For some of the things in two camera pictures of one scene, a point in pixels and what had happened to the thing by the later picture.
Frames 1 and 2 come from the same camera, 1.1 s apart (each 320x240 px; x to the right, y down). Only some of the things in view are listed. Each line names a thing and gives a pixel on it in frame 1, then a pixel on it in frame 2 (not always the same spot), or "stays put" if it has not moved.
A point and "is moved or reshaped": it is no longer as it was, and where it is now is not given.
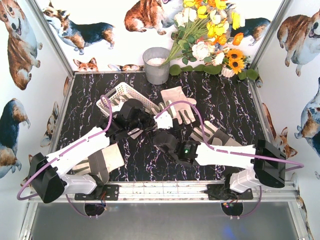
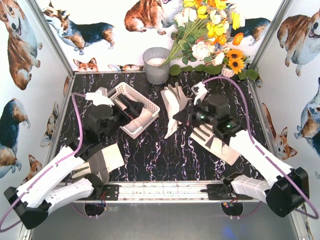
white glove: x=113 y=157 stays put
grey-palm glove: x=214 y=136 stays put
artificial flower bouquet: x=204 y=30 stays put
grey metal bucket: x=156 y=73 stays put
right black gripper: x=175 y=127 -> x=189 y=113
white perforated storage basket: x=116 y=97 stays put
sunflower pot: x=235 y=61 stays put
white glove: x=184 y=111 is moved or reshaped
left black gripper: x=139 y=121 -> x=119 y=110
